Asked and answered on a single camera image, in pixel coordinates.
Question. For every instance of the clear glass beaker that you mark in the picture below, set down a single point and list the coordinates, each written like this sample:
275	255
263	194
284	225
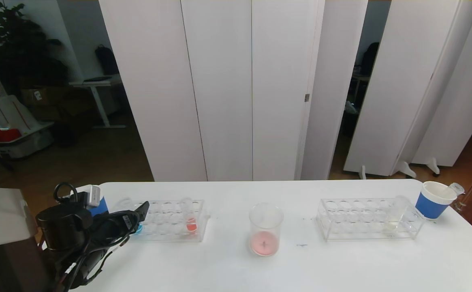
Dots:
265	241

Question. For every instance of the test tube with blue liquid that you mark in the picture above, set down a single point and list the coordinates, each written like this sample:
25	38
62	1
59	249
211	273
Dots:
139	229

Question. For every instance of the clear plastic test tube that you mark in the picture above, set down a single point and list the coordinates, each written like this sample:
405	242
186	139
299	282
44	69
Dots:
456	188

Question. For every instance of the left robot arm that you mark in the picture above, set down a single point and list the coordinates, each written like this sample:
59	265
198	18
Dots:
61	227

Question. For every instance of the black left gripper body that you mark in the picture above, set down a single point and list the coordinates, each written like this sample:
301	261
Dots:
128	221

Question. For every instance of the black backpack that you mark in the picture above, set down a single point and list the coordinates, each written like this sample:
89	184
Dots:
106	61

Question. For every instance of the white folding partition with hinge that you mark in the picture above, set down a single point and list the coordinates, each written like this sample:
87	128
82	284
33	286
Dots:
219	81

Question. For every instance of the dark green potted plant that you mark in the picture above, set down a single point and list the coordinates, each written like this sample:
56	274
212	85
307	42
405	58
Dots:
21	48

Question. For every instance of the white folding partition with feet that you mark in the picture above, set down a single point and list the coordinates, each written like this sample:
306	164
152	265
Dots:
402	81

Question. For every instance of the white standing desk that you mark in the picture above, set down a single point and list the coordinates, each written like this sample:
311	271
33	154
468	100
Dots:
96	83

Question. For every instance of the test tube with red liquid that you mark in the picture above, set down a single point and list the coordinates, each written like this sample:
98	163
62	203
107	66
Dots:
191	225

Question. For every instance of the test tube with yellowish liquid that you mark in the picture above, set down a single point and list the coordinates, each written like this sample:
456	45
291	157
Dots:
393	222

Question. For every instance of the black chair behind partitions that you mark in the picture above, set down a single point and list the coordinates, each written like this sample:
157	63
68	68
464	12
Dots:
369	59

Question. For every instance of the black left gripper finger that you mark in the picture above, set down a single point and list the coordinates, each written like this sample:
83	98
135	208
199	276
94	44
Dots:
142	211

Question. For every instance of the brown cardboard box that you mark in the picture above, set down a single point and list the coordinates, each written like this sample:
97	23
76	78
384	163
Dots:
37	96

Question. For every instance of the white machine base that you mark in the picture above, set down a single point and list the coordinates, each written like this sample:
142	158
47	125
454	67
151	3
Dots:
11	117

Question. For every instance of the clear acrylic test tube rack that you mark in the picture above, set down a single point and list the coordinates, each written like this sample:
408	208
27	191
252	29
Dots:
171	227
365	227

